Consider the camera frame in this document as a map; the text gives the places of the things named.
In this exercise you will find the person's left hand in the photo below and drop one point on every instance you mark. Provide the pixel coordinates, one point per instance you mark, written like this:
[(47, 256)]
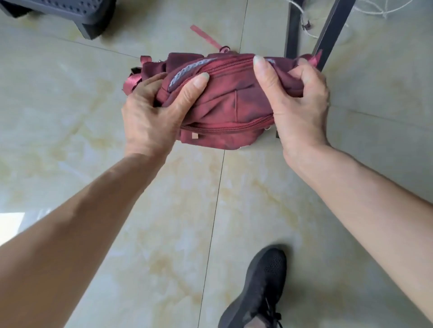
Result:
[(149, 121)]

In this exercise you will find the person's right black shoe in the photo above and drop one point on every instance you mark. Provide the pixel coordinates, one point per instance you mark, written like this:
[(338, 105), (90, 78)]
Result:
[(257, 290)]

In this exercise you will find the person's right forearm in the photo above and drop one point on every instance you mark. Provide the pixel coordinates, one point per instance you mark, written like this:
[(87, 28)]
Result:
[(372, 216)]

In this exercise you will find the maroon fabric bag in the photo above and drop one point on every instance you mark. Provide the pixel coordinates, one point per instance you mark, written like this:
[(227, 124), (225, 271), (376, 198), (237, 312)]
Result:
[(223, 104)]

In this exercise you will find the person's right hand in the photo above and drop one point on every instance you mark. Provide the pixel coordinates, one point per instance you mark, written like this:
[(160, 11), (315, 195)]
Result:
[(301, 115)]

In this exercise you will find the black metal table frame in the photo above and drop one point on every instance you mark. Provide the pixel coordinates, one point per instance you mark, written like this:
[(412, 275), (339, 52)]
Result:
[(333, 30)]

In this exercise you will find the black massage footrest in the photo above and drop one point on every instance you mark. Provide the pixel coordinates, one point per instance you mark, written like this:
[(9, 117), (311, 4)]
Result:
[(74, 13)]

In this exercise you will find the person's left forearm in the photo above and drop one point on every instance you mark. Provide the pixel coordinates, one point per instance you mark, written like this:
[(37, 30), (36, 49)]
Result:
[(67, 243)]

